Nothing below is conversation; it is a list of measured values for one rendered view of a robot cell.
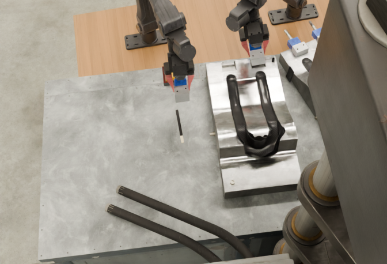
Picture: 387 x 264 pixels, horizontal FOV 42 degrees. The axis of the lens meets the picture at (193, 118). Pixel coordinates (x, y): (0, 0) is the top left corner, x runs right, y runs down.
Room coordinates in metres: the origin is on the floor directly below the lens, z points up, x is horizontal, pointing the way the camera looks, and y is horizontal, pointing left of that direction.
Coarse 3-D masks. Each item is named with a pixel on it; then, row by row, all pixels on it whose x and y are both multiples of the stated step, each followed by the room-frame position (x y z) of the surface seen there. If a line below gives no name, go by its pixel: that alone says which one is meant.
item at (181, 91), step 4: (176, 80) 1.01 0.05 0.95; (180, 80) 1.01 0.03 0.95; (184, 80) 1.00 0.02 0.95; (176, 84) 0.99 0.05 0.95; (180, 84) 0.99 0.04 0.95; (184, 84) 0.99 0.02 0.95; (176, 88) 0.97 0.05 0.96; (180, 88) 0.96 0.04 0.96; (184, 88) 0.96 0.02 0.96; (176, 92) 0.95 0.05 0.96; (180, 92) 0.95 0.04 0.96; (184, 92) 0.95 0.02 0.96; (188, 92) 0.95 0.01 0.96; (176, 96) 0.94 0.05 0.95; (180, 96) 0.94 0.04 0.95; (184, 96) 0.94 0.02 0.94; (188, 96) 0.94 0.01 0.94; (176, 100) 0.94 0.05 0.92; (180, 100) 0.94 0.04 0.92; (184, 100) 0.94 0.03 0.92; (188, 100) 0.94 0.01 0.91
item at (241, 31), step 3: (258, 18) 1.14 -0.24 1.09; (249, 21) 1.13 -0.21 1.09; (255, 21) 1.13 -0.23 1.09; (264, 24) 1.16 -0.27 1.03; (264, 27) 1.14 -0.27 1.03; (267, 27) 1.14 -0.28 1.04; (240, 30) 1.15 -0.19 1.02; (243, 30) 1.15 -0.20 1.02; (264, 30) 1.13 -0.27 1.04; (267, 30) 1.12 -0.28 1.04; (240, 33) 1.13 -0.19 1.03; (243, 33) 1.13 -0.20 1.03; (264, 33) 1.10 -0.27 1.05; (267, 33) 1.10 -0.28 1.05; (240, 36) 1.11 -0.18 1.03; (243, 36) 1.11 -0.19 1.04; (240, 39) 1.10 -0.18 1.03; (243, 39) 1.10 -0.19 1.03; (246, 39) 1.10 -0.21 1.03
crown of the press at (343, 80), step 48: (336, 0) 0.38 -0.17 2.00; (384, 0) 0.34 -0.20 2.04; (336, 48) 0.35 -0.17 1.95; (384, 48) 0.31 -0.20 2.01; (336, 96) 0.31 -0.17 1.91; (384, 96) 0.25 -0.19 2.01; (336, 144) 0.27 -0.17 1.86; (384, 144) 0.21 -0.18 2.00; (384, 192) 0.17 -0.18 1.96; (384, 240) 0.13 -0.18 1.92
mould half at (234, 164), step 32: (224, 96) 0.97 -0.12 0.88; (256, 96) 0.96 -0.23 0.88; (224, 128) 0.81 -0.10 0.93; (256, 128) 0.80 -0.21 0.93; (288, 128) 0.79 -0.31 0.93; (224, 160) 0.73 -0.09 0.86; (256, 160) 0.72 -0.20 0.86; (288, 160) 0.71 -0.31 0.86; (224, 192) 0.62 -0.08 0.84; (256, 192) 0.62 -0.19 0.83
